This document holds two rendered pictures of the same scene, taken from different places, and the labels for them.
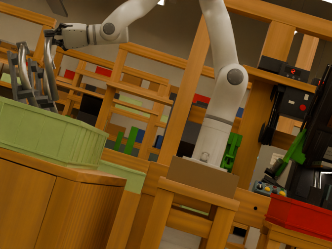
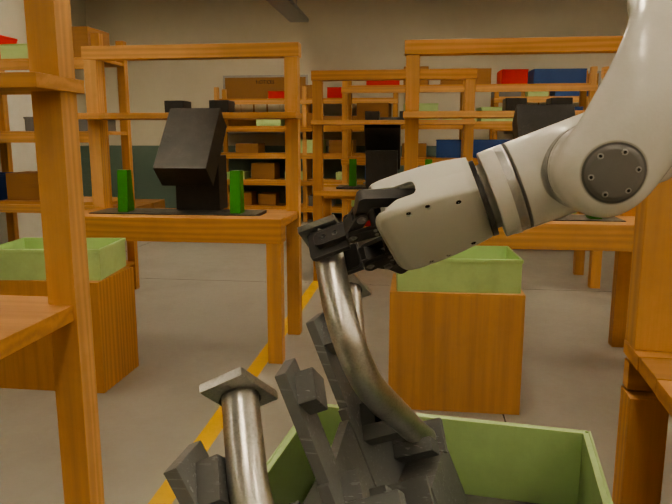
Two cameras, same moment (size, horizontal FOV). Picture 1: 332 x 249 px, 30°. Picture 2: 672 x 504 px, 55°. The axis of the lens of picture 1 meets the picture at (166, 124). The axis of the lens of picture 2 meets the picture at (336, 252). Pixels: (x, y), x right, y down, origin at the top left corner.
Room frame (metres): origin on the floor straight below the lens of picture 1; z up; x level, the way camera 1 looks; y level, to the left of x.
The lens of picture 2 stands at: (1.86, 0.45, 1.37)
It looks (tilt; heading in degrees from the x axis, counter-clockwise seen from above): 10 degrees down; 9
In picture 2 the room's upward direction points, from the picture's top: straight up
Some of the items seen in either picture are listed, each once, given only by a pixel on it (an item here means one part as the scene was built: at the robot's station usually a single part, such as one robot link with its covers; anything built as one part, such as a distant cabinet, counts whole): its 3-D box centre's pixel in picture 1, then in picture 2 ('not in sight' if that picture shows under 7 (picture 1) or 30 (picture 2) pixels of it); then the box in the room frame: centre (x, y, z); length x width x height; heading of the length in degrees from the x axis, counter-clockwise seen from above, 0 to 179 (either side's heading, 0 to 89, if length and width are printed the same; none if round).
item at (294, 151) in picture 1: (299, 149); not in sight; (3.04, -0.67, 1.17); 0.13 x 0.12 x 0.20; 88
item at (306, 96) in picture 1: (295, 104); not in sight; (3.31, -0.64, 1.42); 0.17 x 0.12 x 0.15; 88
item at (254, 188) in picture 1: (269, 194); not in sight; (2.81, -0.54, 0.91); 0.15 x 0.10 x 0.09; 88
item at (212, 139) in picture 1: (211, 143); not in sight; (2.49, -0.20, 1.04); 0.19 x 0.19 x 0.18
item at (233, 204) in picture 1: (196, 192); not in sight; (2.50, -0.20, 0.83); 0.32 x 0.32 x 0.04; 89
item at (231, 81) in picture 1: (228, 93); not in sight; (2.45, -0.20, 1.25); 0.19 x 0.12 x 0.24; 0
